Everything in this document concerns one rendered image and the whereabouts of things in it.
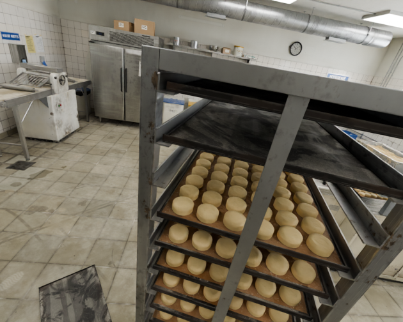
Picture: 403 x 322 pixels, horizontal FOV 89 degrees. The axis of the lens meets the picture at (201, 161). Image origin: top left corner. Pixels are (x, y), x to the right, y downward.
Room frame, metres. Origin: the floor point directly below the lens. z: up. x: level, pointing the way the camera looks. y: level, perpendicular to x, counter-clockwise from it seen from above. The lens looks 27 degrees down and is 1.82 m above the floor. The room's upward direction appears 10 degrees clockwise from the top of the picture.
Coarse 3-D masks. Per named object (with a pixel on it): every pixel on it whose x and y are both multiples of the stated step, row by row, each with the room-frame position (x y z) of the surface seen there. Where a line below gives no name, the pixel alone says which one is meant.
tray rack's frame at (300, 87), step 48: (144, 48) 0.34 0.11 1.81; (144, 96) 0.34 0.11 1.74; (288, 96) 0.31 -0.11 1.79; (336, 96) 0.29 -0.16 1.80; (384, 96) 0.29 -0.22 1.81; (144, 144) 0.34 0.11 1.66; (288, 144) 0.31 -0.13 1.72; (144, 192) 0.34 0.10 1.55; (144, 240) 0.34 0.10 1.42; (240, 240) 0.31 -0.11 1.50; (144, 288) 0.33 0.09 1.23; (336, 288) 0.29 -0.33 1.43
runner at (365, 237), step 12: (336, 192) 0.43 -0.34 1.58; (348, 192) 0.42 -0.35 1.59; (348, 204) 0.39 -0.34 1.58; (360, 204) 0.36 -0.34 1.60; (348, 216) 0.34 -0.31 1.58; (360, 216) 0.34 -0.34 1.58; (372, 216) 0.32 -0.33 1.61; (360, 228) 0.31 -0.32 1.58; (372, 228) 0.30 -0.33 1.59; (372, 240) 0.28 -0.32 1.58; (384, 240) 0.27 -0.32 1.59
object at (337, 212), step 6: (318, 180) 1.98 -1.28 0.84; (324, 186) 1.87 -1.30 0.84; (324, 198) 1.71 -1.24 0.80; (330, 198) 1.71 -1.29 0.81; (330, 204) 1.70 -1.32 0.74; (336, 204) 1.70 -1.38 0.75; (336, 210) 1.70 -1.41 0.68; (342, 210) 1.70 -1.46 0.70; (336, 216) 1.70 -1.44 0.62; (342, 216) 1.70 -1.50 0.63
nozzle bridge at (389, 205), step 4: (380, 196) 1.52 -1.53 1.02; (384, 196) 1.51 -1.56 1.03; (388, 200) 1.54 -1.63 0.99; (384, 204) 1.54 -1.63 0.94; (388, 204) 1.51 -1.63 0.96; (392, 204) 1.51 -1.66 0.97; (384, 208) 1.52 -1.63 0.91; (388, 208) 1.51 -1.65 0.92; (392, 208) 1.51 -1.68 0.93; (380, 212) 1.54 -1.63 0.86; (384, 212) 1.51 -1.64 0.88; (388, 212) 1.51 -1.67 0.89
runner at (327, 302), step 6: (318, 264) 0.37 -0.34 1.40; (324, 270) 0.34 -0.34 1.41; (324, 276) 0.33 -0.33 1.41; (330, 276) 0.32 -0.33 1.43; (324, 282) 0.32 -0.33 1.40; (330, 282) 0.31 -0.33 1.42; (330, 288) 0.30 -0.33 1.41; (330, 294) 0.29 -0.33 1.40; (336, 294) 0.28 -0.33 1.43; (324, 300) 0.28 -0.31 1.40; (330, 300) 0.28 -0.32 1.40; (336, 300) 0.27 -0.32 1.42; (330, 306) 0.27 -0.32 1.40
